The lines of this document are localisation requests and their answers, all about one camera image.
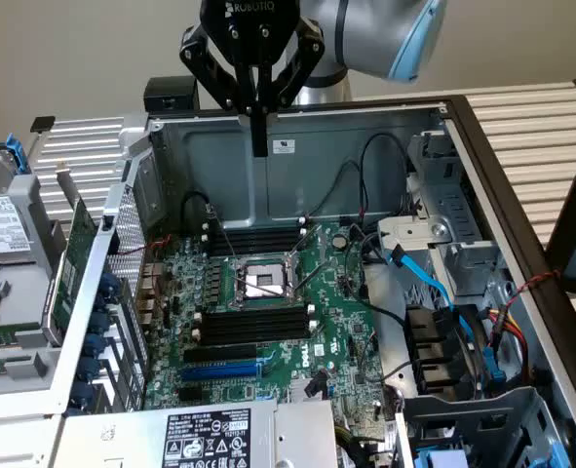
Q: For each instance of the silver chipset heatsink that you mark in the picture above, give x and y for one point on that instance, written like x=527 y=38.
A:
x=299 y=389

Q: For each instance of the blue expansion slot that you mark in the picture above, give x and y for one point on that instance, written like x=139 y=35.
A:
x=219 y=373

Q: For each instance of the long black expansion slot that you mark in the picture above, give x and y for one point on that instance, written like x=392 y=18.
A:
x=219 y=353

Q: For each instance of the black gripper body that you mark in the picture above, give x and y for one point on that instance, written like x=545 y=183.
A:
x=248 y=29

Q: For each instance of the open PC case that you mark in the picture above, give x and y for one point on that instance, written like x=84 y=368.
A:
x=317 y=185

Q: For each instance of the CPU socket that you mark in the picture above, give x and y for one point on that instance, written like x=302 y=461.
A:
x=263 y=280

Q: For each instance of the black plastic block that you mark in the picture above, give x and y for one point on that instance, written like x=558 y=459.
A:
x=170 y=95

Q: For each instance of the green graphics card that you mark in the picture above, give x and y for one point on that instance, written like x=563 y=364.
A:
x=70 y=273

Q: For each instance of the green RAM stick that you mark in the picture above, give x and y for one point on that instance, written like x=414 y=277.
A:
x=0 y=368
x=5 y=336

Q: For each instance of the blue plastic clip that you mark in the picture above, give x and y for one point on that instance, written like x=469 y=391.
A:
x=494 y=375

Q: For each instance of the blue disk rail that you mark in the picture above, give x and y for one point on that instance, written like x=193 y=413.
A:
x=17 y=153

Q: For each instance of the green motherboard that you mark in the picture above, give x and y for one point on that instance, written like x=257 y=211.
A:
x=336 y=312

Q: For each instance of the black fan shroud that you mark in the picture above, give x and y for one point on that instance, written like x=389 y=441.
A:
x=429 y=336

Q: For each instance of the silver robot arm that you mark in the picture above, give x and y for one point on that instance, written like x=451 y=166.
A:
x=365 y=39

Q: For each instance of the pale blue disk carrier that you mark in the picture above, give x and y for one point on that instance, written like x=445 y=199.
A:
x=441 y=459

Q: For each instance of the grey parts rack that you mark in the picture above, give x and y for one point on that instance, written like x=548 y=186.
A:
x=24 y=205

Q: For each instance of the dark grey disk cage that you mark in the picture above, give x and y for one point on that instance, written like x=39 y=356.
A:
x=463 y=419

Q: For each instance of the metal locking lever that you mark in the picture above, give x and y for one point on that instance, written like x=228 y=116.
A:
x=317 y=278

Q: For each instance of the grey power supply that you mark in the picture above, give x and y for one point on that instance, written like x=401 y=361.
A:
x=122 y=439

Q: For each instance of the grey metal disk bay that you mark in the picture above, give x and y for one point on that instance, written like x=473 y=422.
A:
x=463 y=214

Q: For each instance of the silver hard disk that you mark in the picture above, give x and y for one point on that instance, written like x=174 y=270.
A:
x=0 y=219

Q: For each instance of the coin battery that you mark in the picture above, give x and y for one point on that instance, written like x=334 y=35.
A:
x=338 y=241

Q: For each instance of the dark blue card retainer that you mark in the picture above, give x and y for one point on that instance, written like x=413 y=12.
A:
x=93 y=345
x=100 y=323
x=81 y=392
x=88 y=366
x=108 y=287

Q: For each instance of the bright blue disk carrier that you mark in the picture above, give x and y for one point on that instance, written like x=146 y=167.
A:
x=560 y=453

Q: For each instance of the short black expansion slot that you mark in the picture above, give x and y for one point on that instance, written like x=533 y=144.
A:
x=194 y=394

